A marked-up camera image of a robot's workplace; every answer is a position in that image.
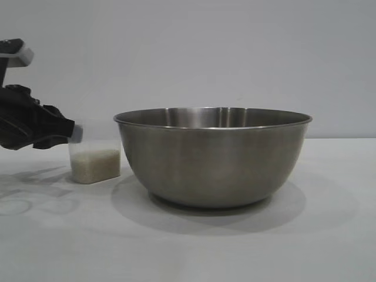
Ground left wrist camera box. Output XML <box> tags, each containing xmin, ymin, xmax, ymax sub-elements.
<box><xmin>0</xmin><ymin>38</ymin><xmax>35</xmax><ymax>71</ymax></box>

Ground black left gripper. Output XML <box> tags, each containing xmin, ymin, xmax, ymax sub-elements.
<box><xmin>0</xmin><ymin>84</ymin><xmax>76</xmax><ymax>151</ymax></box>

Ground white rice grains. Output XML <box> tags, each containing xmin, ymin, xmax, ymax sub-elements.
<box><xmin>71</xmin><ymin>149</ymin><xmax>121</xmax><ymax>184</ymax></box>

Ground translucent plastic measuring cup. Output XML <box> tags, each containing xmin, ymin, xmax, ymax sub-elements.
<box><xmin>68</xmin><ymin>123</ymin><xmax>122</xmax><ymax>185</ymax></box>

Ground stainless steel mixing bowl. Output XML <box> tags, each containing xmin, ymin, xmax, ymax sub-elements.
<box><xmin>113</xmin><ymin>107</ymin><xmax>314</xmax><ymax>209</ymax></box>

